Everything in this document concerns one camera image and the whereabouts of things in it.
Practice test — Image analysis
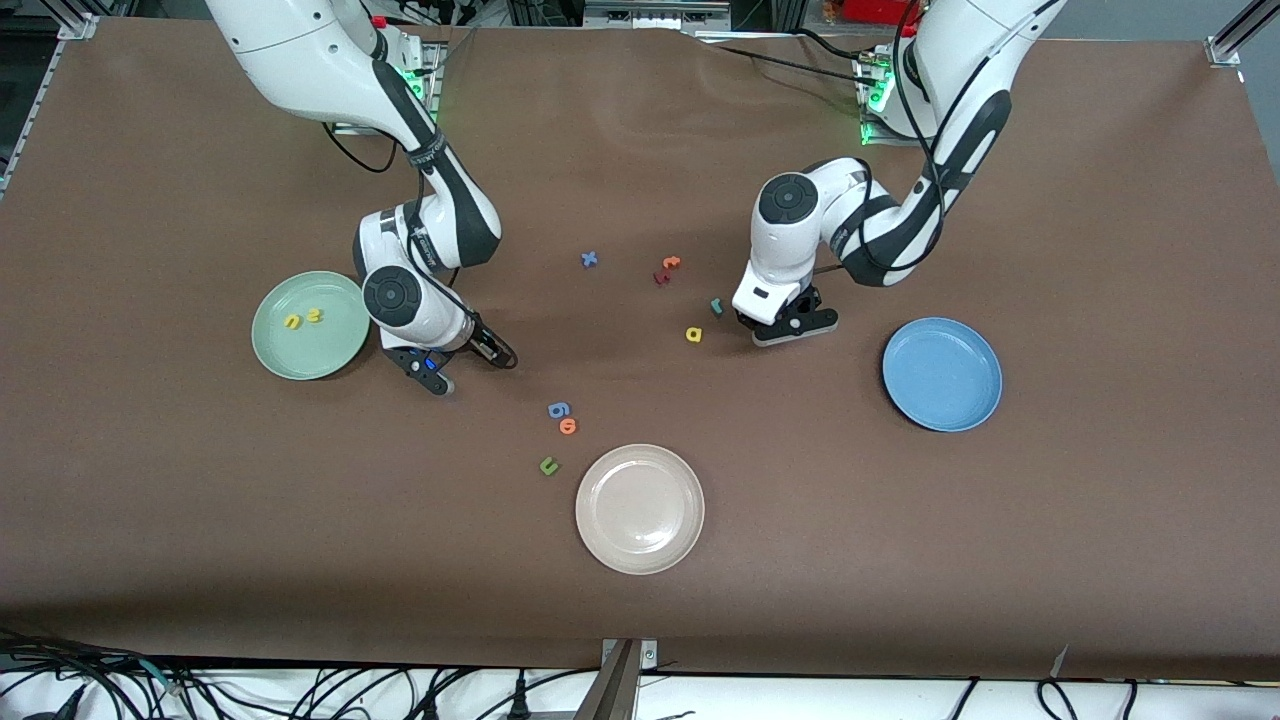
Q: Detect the blue plate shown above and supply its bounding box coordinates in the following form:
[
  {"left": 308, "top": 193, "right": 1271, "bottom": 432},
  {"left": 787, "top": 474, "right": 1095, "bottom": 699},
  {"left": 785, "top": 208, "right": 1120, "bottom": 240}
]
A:
[{"left": 881, "top": 316, "right": 1004, "bottom": 433}]

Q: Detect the green plate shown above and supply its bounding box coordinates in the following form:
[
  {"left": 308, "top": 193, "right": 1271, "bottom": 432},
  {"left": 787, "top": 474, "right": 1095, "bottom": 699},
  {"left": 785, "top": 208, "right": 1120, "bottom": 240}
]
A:
[{"left": 251, "top": 270, "right": 372, "bottom": 382}]

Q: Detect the beige plate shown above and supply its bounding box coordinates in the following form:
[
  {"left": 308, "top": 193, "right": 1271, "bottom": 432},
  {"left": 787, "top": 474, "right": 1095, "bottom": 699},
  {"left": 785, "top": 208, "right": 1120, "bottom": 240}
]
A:
[{"left": 575, "top": 443, "right": 706, "bottom": 576}]

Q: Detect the brown table cover mat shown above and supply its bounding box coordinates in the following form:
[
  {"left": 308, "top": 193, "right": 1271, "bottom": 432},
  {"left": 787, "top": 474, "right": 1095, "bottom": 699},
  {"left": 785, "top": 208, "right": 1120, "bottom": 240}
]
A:
[{"left": 0, "top": 18, "right": 1280, "bottom": 681}]

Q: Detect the red box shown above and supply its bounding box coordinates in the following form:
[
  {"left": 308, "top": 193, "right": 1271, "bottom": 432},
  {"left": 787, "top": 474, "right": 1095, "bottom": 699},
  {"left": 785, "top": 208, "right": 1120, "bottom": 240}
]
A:
[{"left": 838, "top": 0, "right": 913, "bottom": 27}]

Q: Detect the grey power strip box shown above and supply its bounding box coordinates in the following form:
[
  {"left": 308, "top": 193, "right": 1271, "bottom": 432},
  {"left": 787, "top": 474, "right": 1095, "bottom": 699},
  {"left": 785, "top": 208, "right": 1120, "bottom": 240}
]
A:
[{"left": 583, "top": 0, "right": 733, "bottom": 31}]

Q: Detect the black connector plug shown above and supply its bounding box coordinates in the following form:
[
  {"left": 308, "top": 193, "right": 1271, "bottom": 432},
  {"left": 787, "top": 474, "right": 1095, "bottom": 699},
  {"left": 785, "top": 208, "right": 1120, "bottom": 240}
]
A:
[{"left": 20, "top": 685, "right": 91, "bottom": 720}]

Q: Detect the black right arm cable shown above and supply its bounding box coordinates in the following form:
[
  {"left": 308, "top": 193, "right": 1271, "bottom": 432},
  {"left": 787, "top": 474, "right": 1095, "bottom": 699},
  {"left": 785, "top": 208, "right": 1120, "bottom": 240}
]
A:
[{"left": 320, "top": 120, "right": 519, "bottom": 371}]

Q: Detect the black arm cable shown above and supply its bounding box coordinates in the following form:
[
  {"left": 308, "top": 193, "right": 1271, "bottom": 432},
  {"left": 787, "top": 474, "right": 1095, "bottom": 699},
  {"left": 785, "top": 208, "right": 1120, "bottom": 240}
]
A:
[
  {"left": 855, "top": 0, "right": 1001, "bottom": 281},
  {"left": 320, "top": 120, "right": 519, "bottom": 371}
]

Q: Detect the thin black base cable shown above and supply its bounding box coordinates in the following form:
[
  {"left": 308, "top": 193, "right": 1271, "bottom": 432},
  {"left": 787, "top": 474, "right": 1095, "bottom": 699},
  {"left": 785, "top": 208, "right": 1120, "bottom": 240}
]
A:
[
  {"left": 795, "top": 28, "right": 869, "bottom": 59},
  {"left": 715, "top": 45, "right": 881, "bottom": 86}
]

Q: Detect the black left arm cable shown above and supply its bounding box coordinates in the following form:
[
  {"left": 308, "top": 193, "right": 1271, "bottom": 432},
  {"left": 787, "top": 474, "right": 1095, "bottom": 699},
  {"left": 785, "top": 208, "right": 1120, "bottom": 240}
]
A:
[{"left": 855, "top": 0, "right": 1001, "bottom": 281}]

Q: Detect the aluminium profile with bracket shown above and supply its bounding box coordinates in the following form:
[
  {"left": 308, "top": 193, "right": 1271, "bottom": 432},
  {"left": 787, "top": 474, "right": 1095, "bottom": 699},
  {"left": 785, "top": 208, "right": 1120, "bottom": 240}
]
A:
[{"left": 573, "top": 638, "right": 661, "bottom": 720}]

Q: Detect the teal cable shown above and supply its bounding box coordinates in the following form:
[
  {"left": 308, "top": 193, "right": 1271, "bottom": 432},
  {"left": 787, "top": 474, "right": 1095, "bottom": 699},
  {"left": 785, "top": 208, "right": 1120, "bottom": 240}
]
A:
[{"left": 135, "top": 657, "right": 191, "bottom": 693}]

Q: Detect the aluminium frame corner profile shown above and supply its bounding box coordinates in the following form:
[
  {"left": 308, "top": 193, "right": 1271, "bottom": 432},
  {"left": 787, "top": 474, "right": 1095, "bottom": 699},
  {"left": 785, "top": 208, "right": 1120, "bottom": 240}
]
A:
[{"left": 1205, "top": 0, "right": 1280, "bottom": 69}]

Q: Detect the aluminium frame rail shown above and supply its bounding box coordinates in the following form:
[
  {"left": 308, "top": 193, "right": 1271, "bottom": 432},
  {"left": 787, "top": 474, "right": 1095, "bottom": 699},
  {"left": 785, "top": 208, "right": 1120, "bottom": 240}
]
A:
[{"left": 0, "top": 12, "right": 101, "bottom": 201}]

